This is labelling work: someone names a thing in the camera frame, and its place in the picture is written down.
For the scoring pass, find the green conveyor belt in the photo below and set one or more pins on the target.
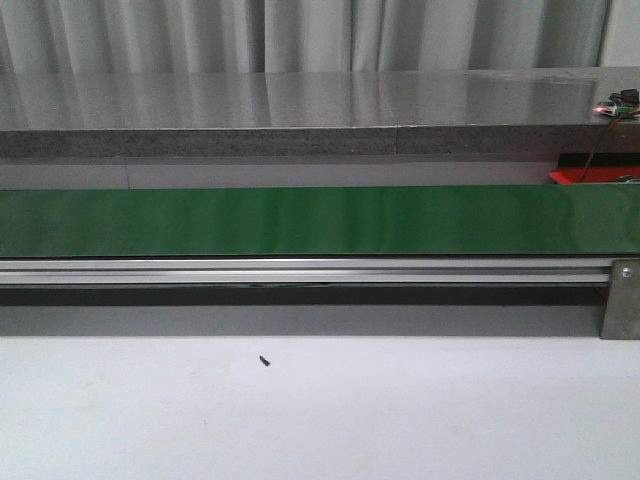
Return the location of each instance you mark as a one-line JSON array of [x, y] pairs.
[[587, 219]]

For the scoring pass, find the grey stone counter slab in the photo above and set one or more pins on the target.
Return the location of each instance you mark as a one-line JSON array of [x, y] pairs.
[[548, 110]]

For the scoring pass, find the red plastic tray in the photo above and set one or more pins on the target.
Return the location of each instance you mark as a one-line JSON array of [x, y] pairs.
[[601, 174]]

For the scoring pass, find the grey pleated curtain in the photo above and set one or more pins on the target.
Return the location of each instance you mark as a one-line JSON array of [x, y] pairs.
[[297, 36]]

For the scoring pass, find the small green circuit board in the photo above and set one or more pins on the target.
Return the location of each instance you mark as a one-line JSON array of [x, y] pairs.
[[622, 104]]

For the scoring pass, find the aluminium conveyor side rail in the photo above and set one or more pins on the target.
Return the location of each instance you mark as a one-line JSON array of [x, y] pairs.
[[306, 271]]

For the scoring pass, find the steel conveyor support bracket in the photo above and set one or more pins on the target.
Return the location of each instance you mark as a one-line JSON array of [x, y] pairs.
[[621, 317]]

